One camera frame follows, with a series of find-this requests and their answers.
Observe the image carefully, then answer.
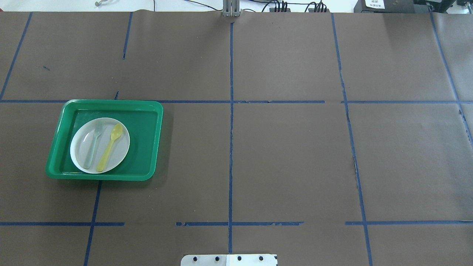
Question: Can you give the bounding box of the yellow plastic spoon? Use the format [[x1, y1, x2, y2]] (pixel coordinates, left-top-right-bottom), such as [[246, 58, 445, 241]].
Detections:
[[96, 123, 123, 173]]

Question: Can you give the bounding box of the green plastic tray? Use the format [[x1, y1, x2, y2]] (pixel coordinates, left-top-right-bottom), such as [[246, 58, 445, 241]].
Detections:
[[45, 99, 163, 181]]

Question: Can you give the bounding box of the black power strip left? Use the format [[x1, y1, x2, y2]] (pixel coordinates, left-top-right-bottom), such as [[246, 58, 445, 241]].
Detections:
[[269, 0, 290, 13]]

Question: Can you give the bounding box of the black power strip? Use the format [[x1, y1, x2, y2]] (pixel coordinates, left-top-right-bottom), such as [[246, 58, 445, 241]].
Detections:
[[269, 0, 290, 13], [305, 0, 329, 13]]

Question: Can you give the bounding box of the white round plate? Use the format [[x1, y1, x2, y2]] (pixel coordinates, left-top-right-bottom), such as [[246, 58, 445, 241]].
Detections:
[[69, 117, 130, 174]]

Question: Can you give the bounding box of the black power strip right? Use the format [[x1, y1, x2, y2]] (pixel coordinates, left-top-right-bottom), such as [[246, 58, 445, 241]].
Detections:
[[305, 0, 329, 13]]

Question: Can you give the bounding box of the pale green plastic fork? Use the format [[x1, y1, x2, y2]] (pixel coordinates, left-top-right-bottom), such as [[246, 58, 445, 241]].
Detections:
[[83, 119, 103, 169]]

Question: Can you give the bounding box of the black computer box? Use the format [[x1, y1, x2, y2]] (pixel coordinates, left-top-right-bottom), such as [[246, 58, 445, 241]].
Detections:
[[353, 0, 430, 14]]

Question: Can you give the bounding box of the aluminium frame post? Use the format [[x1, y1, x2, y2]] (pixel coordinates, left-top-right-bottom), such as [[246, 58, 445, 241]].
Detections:
[[222, 0, 241, 17]]

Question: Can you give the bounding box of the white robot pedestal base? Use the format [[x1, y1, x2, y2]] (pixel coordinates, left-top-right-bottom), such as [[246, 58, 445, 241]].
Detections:
[[180, 254, 278, 266]]

